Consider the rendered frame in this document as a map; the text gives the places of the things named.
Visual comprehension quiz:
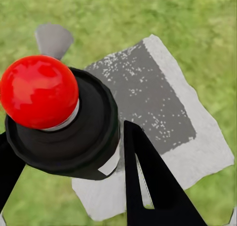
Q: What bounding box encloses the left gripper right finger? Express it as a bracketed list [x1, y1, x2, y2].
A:
[123, 121, 207, 226]

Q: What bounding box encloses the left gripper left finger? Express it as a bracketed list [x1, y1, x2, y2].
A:
[0, 132, 26, 212]

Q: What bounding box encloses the pesticide atomizer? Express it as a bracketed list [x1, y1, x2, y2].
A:
[0, 22, 120, 181]

